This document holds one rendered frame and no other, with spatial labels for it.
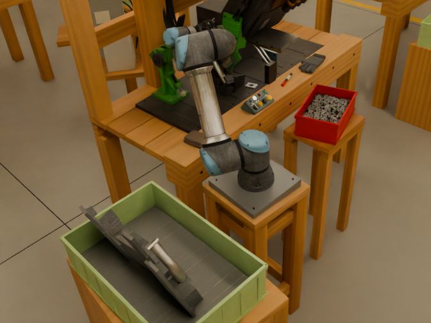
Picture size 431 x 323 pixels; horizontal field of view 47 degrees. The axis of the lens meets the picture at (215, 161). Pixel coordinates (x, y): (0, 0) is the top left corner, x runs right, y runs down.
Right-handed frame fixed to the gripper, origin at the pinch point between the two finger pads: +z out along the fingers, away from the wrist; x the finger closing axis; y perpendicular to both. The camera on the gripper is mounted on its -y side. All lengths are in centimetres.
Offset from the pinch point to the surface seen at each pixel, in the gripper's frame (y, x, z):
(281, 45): 17.7, -19.9, 17.8
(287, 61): -3, -21, 47
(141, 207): -13, -64, -75
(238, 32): 8.5, -5.4, 3.5
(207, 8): -6.3, 17.1, 8.7
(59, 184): -167, -16, -24
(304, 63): 7, -28, 47
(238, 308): 26, -109, -84
